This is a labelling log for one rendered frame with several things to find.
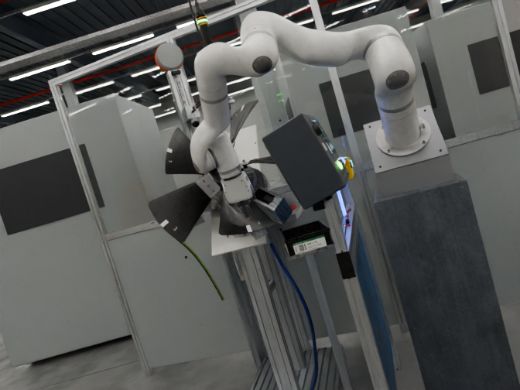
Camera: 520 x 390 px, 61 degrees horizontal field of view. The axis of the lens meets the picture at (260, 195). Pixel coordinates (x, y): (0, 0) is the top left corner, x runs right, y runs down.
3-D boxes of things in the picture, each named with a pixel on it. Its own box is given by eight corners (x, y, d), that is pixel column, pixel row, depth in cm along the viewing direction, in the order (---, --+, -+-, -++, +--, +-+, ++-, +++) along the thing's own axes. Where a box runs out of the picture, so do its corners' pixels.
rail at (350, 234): (350, 218, 214) (347, 203, 213) (359, 216, 213) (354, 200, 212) (342, 279, 127) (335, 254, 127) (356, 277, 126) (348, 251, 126)
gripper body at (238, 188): (245, 165, 162) (256, 191, 166) (220, 172, 164) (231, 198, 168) (241, 172, 155) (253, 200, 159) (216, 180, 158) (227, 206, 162)
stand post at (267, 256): (294, 381, 234) (232, 174, 225) (310, 378, 232) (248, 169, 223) (293, 385, 230) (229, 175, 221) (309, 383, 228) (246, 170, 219)
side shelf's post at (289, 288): (307, 359, 253) (266, 222, 247) (314, 357, 252) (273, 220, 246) (306, 362, 250) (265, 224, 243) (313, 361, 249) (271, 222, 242)
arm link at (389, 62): (408, 81, 147) (398, 21, 129) (425, 118, 135) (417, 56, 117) (372, 94, 150) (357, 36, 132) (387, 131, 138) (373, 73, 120)
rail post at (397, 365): (392, 366, 220) (350, 218, 214) (401, 365, 219) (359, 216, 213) (393, 371, 216) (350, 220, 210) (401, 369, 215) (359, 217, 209)
